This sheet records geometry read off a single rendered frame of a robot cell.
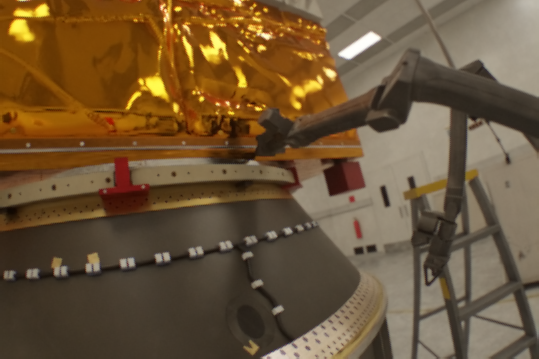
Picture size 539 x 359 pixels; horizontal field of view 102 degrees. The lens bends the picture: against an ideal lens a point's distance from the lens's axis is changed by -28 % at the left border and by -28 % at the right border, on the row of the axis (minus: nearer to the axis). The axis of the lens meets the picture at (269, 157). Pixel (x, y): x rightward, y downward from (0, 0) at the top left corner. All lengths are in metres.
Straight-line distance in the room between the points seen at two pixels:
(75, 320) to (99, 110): 0.53
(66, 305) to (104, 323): 0.10
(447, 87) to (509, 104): 0.10
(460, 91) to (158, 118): 0.77
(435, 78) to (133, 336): 0.70
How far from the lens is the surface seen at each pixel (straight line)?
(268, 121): 0.86
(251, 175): 0.93
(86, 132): 0.88
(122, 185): 0.75
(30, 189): 0.85
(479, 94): 0.48
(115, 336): 0.66
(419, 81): 0.47
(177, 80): 1.01
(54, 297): 0.73
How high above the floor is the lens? 1.50
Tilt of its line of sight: 14 degrees up
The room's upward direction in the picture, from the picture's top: 13 degrees counter-clockwise
